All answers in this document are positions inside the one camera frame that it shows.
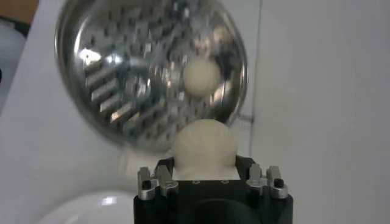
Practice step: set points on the white round plate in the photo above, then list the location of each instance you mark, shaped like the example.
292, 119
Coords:
91, 213

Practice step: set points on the white steamed baozi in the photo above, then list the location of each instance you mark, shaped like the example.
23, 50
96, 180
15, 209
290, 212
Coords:
204, 149
201, 77

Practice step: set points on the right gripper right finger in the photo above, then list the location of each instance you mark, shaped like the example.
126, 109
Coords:
262, 181

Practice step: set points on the perforated steel steamer basket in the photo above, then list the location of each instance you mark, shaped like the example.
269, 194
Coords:
122, 61

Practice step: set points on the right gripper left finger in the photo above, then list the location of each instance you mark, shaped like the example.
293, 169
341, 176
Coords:
158, 182

